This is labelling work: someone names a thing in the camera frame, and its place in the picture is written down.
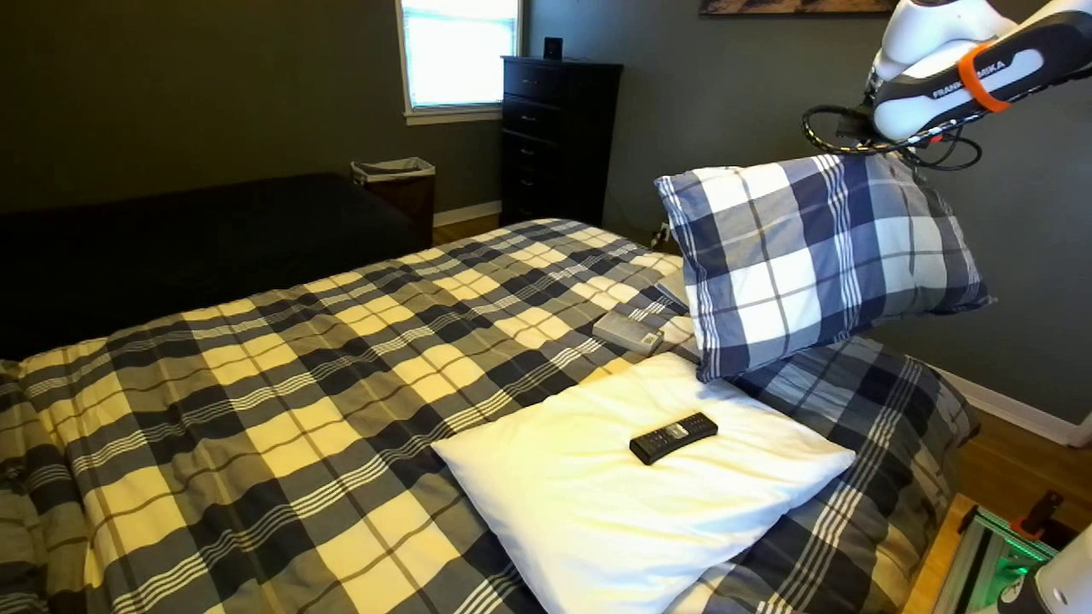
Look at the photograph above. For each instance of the black couch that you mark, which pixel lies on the black couch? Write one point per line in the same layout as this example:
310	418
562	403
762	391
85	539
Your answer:
181	251

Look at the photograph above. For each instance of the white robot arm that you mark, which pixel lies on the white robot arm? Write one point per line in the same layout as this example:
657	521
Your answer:
967	71

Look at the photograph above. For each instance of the black dresser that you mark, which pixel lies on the black dresser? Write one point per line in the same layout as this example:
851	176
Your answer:
562	142

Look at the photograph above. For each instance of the plain white pillow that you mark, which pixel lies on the plain white pillow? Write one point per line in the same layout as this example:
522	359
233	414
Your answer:
635	513

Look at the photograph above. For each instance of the bright window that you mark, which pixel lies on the bright window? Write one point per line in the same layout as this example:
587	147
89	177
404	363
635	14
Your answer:
463	57

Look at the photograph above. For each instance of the black remote control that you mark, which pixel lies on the black remote control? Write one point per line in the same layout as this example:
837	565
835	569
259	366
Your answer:
674	437

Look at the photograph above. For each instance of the framed wall picture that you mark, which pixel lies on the framed wall picture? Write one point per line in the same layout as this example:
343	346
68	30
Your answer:
796	6

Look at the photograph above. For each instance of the blue white checked pillow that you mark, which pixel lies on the blue white checked pillow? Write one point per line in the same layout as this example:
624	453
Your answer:
807	260

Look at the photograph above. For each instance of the teal and wood frame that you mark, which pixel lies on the teal and wood frame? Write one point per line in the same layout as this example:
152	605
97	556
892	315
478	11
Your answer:
989	565

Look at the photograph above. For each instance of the small dark dresser object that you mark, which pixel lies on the small dark dresser object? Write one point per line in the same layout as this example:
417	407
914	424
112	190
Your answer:
554	48

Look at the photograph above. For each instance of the yellow grey plaid comforter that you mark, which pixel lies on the yellow grey plaid comforter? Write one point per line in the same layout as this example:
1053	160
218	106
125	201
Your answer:
285	396

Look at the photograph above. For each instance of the grey plastic housing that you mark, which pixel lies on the grey plastic housing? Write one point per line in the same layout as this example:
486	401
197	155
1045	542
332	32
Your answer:
1066	588

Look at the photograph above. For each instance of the brown hamper with cloth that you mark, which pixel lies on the brown hamper with cloth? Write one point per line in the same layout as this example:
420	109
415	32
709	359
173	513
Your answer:
398	192

